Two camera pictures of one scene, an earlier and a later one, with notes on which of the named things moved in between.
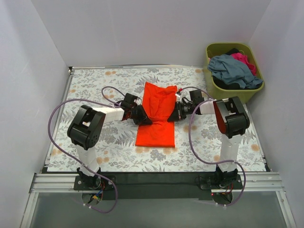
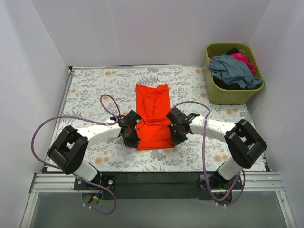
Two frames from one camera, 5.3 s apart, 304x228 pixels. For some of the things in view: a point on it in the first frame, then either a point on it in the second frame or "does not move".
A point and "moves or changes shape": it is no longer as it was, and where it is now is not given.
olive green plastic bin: [216, 92] does not move
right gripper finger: [177, 114] to [178, 133]
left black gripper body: [137, 114] to [132, 129]
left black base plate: [97, 183] does not move
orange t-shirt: [158, 103] moves or changes shape
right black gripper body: [178, 112] to [177, 129]
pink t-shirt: [239, 56] does not move
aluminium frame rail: [251, 183] does not move
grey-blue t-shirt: [228, 68] does not move
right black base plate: [230, 181] does not move
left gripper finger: [139, 116] to [134, 139]
